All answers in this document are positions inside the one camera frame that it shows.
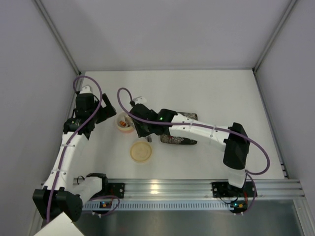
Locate striped bacon food piece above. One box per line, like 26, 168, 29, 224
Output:
119, 120, 126, 127

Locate cream round lunch box lid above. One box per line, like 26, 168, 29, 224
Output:
129, 141, 153, 163

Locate stainless steel tongs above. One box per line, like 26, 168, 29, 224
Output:
124, 115, 152, 143

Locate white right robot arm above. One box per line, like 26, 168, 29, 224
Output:
130, 104, 250, 189

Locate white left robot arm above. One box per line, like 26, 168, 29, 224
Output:
32, 92, 116, 222

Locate cream round lunch bowl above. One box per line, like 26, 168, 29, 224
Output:
115, 112, 135, 134

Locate white box corner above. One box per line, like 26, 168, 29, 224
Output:
35, 212, 84, 236

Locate black floral rectangular plate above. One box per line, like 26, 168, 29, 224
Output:
160, 112, 198, 145

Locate left small circuit board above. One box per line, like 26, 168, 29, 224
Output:
99, 201, 113, 209

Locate small circuit board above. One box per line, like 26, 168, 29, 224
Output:
99, 201, 113, 209
230, 202, 248, 214

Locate right small circuit board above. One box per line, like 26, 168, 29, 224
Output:
230, 202, 248, 214

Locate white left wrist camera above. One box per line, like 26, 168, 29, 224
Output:
79, 85, 93, 94

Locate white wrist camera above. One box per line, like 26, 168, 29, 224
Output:
79, 85, 93, 94
133, 96, 147, 104

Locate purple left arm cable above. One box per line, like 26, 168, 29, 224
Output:
45, 75, 103, 223

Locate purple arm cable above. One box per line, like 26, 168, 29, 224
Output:
117, 87, 271, 176
45, 75, 103, 223

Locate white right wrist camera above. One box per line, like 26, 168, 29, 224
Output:
133, 96, 147, 104

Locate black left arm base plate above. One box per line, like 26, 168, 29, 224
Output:
106, 182, 125, 199

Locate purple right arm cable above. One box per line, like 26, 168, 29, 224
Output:
117, 87, 271, 176

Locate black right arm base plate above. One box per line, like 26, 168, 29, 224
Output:
211, 181, 257, 198

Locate grey slotted cable duct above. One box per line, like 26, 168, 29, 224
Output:
83, 201, 231, 212

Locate left aluminium frame post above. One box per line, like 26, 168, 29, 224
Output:
32, 0, 82, 75

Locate aluminium mounting rail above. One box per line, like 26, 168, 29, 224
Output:
109, 179, 305, 200

